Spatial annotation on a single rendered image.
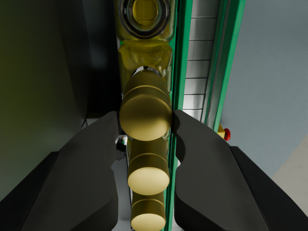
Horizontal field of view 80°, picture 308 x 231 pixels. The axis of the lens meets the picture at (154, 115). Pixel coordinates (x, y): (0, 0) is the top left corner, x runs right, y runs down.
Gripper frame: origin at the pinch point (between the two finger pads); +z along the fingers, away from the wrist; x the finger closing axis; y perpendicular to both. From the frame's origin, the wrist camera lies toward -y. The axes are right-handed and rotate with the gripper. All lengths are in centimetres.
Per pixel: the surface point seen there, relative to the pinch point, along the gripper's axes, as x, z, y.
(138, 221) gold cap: -1.1, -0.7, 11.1
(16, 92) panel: -11.8, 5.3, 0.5
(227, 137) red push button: 24, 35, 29
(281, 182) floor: 134, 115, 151
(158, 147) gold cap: 0.9, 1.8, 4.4
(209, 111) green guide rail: 13.0, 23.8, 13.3
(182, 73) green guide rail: 5.7, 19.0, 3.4
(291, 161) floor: 134, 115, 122
